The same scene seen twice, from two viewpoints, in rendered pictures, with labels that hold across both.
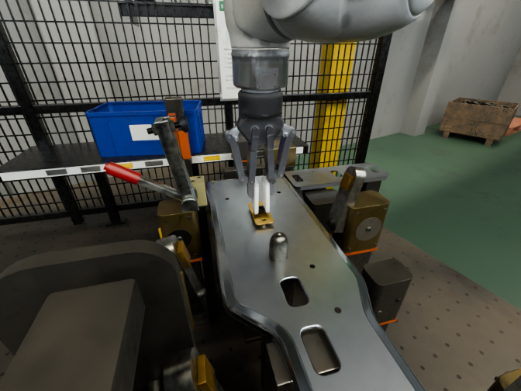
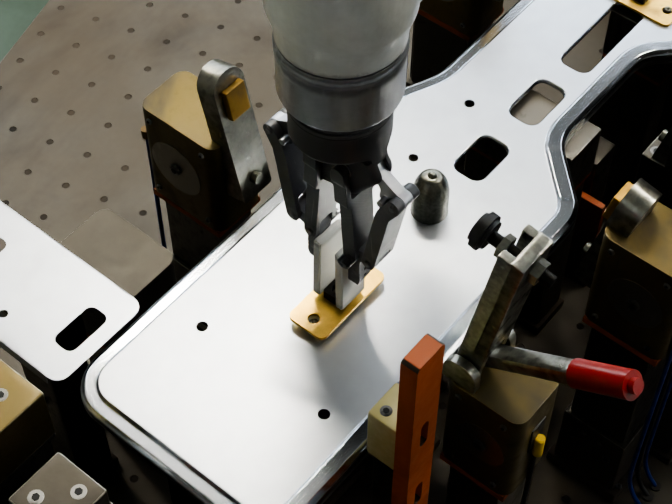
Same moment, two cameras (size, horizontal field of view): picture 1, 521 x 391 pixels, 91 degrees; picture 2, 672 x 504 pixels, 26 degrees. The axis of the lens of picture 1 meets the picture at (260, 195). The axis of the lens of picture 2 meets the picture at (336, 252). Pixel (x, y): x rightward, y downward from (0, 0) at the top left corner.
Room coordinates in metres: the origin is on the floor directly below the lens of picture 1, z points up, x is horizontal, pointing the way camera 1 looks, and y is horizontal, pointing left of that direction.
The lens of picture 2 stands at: (0.86, 0.55, 1.99)
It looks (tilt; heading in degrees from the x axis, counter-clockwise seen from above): 53 degrees down; 234
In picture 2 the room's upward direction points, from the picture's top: straight up
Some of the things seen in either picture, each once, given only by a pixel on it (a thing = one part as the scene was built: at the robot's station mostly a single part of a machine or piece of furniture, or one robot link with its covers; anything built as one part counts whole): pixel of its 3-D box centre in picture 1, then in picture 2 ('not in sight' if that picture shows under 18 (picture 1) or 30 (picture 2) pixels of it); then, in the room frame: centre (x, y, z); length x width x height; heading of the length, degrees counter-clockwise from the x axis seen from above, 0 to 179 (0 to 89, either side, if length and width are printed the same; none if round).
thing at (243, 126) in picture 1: (260, 117); (340, 134); (0.46, 0.00, 1.21); 0.08 x 0.07 x 0.09; 104
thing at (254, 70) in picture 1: (260, 70); (340, 63); (0.45, 0.00, 1.28); 0.09 x 0.09 x 0.06
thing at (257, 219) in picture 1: (260, 210); (337, 293); (0.46, 0.00, 1.01); 0.08 x 0.04 x 0.01; 14
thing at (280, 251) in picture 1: (278, 247); (430, 197); (0.34, -0.03, 1.02); 0.03 x 0.03 x 0.07
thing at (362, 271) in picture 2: (246, 185); (368, 263); (0.45, 0.03, 1.08); 0.03 x 0.01 x 0.05; 104
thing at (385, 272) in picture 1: (375, 323); not in sight; (0.31, -0.23, 0.84); 0.10 x 0.05 x 0.29; 104
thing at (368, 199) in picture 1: (354, 260); (200, 223); (0.46, -0.23, 0.87); 0.12 x 0.07 x 0.35; 104
